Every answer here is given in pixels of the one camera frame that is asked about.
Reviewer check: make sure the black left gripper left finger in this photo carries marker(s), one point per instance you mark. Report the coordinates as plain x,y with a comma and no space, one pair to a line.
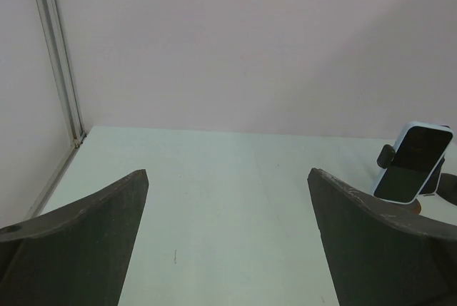
77,254

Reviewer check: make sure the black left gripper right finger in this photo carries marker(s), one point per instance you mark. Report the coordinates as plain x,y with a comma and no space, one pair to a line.
379,253

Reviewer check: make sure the black clamp phone stand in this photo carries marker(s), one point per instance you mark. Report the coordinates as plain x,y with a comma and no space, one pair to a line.
442,184

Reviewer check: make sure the light blue cased phone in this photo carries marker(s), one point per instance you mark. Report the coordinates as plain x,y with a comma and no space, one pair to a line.
408,164

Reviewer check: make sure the aluminium corner post left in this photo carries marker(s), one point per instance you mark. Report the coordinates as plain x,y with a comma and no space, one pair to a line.
53,28

